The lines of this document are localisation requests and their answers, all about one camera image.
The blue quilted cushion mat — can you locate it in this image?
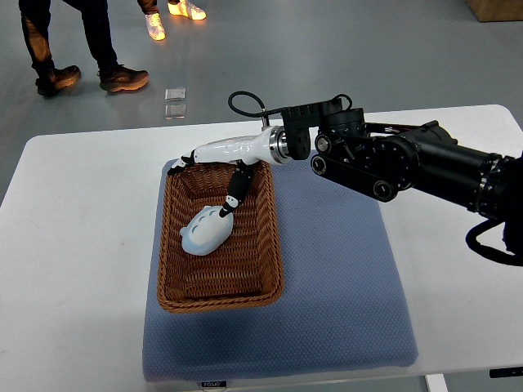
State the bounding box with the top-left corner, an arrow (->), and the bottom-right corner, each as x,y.
142,161 -> 418,382

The brown wicker basket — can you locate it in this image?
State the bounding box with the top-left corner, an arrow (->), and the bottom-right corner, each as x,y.
157,162 -> 284,314

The brown cardboard box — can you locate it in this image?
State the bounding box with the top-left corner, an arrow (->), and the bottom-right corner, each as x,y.
466,0 -> 523,23

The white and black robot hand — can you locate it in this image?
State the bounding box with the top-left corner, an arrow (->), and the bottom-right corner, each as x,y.
168,126 -> 291,218

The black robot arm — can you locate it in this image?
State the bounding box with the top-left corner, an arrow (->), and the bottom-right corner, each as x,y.
281,96 -> 522,225

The light blue plush toy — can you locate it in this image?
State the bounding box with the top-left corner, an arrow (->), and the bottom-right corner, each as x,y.
180,206 -> 234,256

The black cable loop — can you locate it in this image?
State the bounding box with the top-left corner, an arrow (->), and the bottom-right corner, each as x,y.
464,218 -> 523,267

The person with white sneakers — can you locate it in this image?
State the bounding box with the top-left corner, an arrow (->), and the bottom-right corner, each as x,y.
136,0 -> 208,42

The person in black trousers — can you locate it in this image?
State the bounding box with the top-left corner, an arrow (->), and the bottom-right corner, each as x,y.
18,0 -> 150,98

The white table leg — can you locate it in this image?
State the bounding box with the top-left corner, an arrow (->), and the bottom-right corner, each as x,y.
425,374 -> 449,392

